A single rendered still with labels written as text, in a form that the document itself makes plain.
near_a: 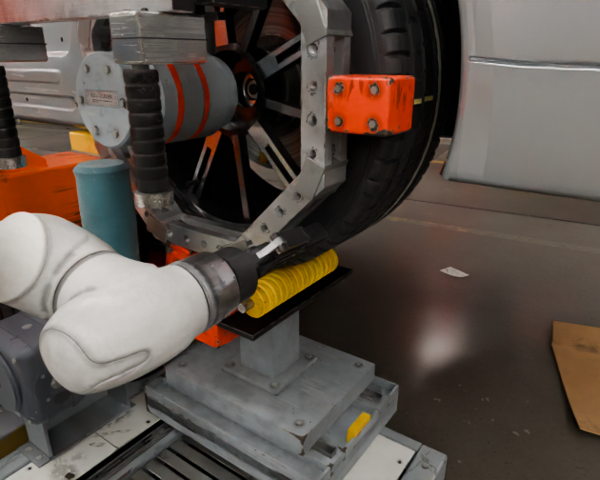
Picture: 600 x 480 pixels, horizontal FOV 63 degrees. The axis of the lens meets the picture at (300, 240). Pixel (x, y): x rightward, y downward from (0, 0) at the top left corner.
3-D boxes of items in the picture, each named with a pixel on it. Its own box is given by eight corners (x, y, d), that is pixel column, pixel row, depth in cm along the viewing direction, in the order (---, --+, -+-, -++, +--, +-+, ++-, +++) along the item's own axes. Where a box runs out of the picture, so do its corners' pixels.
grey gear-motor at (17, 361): (199, 388, 129) (189, 268, 117) (45, 497, 97) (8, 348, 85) (155, 365, 139) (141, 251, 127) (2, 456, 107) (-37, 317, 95)
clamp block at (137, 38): (209, 63, 55) (206, 12, 53) (143, 65, 48) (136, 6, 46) (178, 63, 58) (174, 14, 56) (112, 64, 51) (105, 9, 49)
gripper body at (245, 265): (218, 321, 64) (263, 294, 71) (250, 291, 58) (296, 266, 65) (187, 274, 65) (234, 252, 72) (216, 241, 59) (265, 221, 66)
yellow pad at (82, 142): (149, 149, 127) (146, 130, 125) (101, 157, 116) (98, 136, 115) (116, 144, 134) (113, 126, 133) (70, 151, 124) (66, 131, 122)
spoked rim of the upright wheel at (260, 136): (335, 248, 108) (469, 28, 79) (270, 285, 90) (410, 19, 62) (190, 123, 124) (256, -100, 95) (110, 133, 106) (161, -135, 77)
